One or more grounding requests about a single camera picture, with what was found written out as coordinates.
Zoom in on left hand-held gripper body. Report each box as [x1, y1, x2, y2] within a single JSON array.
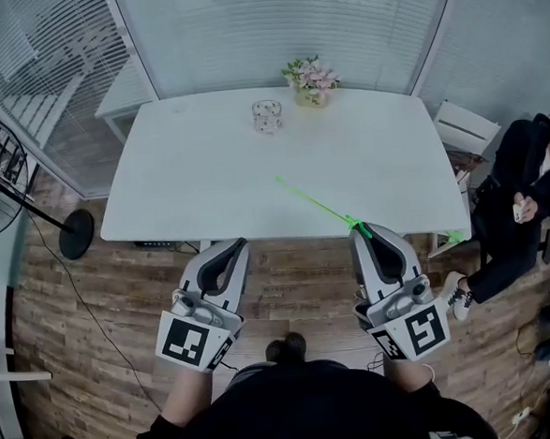
[[150, 284, 249, 377]]

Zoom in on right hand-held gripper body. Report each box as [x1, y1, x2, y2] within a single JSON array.
[[350, 271, 454, 367]]

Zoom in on green plastic stick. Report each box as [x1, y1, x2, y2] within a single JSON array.
[[274, 168, 374, 245]]

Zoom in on clear glass vase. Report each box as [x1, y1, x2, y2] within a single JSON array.
[[250, 98, 285, 139]]

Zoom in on person's right forearm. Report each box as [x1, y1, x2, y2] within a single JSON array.
[[382, 355, 441, 400]]

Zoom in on person's left forearm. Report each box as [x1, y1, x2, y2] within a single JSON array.
[[157, 358, 220, 428]]

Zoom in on person's left black shoe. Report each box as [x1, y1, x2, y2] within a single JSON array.
[[263, 338, 290, 364]]

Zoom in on person's black shoe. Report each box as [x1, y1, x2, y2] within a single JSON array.
[[282, 330, 309, 362], [263, 338, 290, 364]]

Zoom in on person's right black shoe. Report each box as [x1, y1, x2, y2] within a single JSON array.
[[282, 330, 309, 362]]

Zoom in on white table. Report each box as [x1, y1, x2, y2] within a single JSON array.
[[90, 73, 475, 281]]

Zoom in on black standing fan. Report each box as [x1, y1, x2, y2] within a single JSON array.
[[0, 107, 98, 266]]

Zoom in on person's black top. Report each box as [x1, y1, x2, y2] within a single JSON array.
[[114, 346, 500, 439]]

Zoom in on black office chair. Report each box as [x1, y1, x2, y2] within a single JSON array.
[[465, 114, 550, 271]]

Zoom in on white chair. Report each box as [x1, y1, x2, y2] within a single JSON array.
[[416, 96, 512, 258]]

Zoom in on pink flowers in pot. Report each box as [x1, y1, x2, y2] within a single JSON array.
[[281, 53, 344, 110]]

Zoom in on long black cable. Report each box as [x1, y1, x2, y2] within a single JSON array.
[[35, 212, 163, 421]]

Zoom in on white desk frame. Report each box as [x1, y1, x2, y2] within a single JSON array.
[[0, 332, 56, 439]]

